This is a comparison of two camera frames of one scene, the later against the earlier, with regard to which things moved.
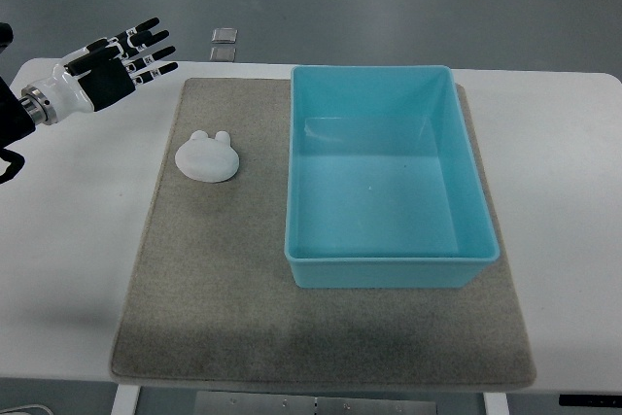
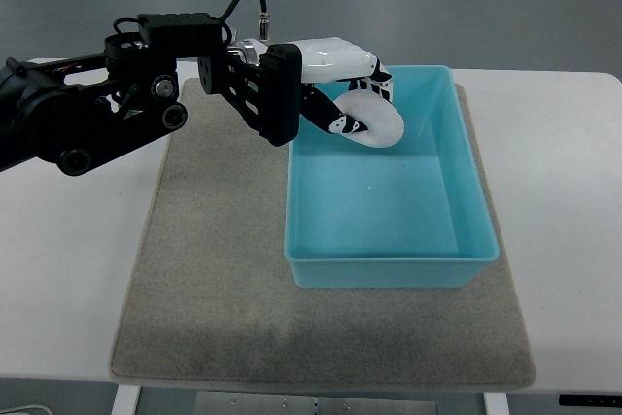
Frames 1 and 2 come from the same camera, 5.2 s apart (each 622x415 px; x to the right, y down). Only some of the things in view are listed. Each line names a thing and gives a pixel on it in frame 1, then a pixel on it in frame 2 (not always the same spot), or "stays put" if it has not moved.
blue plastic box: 383,190 stays put
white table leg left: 125,399 stays put
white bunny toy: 206,158 -> 384,122
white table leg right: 496,403 stays put
